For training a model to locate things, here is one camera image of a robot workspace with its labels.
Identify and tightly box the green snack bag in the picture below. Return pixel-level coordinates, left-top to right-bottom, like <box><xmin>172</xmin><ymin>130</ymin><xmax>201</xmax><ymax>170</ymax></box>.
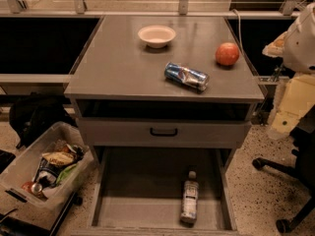
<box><xmin>56</xmin><ymin>163</ymin><xmax>77</xmax><ymax>186</ymax></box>

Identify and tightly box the clear plastic storage bin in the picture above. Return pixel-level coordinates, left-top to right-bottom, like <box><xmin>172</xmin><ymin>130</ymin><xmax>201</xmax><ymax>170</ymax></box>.
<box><xmin>0</xmin><ymin>122</ymin><xmax>95</xmax><ymax>227</ymax></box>

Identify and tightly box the yellow chip bag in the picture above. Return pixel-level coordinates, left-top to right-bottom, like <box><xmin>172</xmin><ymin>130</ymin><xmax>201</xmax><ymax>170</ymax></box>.
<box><xmin>42</xmin><ymin>151</ymin><xmax>75</xmax><ymax>166</ymax></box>

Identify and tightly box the red can in bin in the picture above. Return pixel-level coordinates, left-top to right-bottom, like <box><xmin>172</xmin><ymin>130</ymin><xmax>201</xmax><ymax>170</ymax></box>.
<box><xmin>22</xmin><ymin>181</ymin><xmax>42</xmax><ymax>196</ymax></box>

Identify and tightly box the black backpack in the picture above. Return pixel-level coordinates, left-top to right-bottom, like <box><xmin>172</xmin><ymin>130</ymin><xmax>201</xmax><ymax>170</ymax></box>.
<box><xmin>9</xmin><ymin>93</ymin><xmax>77</xmax><ymax>148</ymax></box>

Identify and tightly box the white cable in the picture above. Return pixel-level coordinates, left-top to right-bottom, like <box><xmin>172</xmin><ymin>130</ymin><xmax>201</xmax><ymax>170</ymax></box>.
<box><xmin>231</xmin><ymin>9</ymin><xmax>244</xmax><ymax>53</ymax></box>

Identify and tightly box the white bowl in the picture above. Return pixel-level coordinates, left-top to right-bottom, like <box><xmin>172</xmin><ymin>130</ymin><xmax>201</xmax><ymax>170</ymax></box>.
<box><xmin>138</xmin><ymin>26</ymin><xmax>176</xmax><ymax>48</ymax></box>

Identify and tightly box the grey drawer cabinet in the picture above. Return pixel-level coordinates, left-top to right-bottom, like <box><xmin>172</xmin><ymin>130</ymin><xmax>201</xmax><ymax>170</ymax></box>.
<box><xmin>63</xmin><ymin>15</ymin><xmax>266</xmax><ymax>236</ymax></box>

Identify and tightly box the crushed blue soda can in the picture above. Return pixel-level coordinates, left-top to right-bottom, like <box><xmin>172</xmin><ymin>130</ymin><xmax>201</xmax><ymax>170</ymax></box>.
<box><xmin>164</xmin><ymin>62</ymin><xmax>209</xmax><ymax>91</ymax></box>

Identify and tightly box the plastic bottle with white cap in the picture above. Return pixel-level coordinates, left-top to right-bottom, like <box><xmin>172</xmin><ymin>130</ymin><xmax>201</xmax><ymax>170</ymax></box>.
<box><xmin>180</xmin><ymin>170</ymin><xmax>199</xmax><ymax>224</ymax></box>

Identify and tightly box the closed drawer with black handle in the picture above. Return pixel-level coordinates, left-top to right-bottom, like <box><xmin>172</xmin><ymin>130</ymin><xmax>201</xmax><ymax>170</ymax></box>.
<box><xmin>79</xmin><ymin>118</ymin><xmax>251</xmax><ymax>148</ymax></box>

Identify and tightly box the red apple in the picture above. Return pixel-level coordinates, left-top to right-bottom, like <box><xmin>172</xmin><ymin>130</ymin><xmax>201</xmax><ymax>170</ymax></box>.
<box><xmin>216</xmin><ymin>42</ymin><xmax>239</xmax><ymax>66</ymax></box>

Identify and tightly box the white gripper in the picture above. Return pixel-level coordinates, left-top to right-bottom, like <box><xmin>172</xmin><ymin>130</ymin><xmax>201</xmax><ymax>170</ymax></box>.
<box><xmin>267</xmin><ymin>73</ymin><xmax>315</xmax><ymax>140</ymax></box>

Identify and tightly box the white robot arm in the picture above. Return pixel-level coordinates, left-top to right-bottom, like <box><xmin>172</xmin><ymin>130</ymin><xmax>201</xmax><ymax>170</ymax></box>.
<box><xmin>262</xmin><ymin>3</ymin><xmax>315</xmax><ymax>140</ymax></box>

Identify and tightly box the open lower drawer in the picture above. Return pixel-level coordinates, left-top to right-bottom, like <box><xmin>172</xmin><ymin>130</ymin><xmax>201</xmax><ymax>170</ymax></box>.
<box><xmin>72</xmin><ymin>147</ymin><xmax>240</xmax><ymax>236</ymax></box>

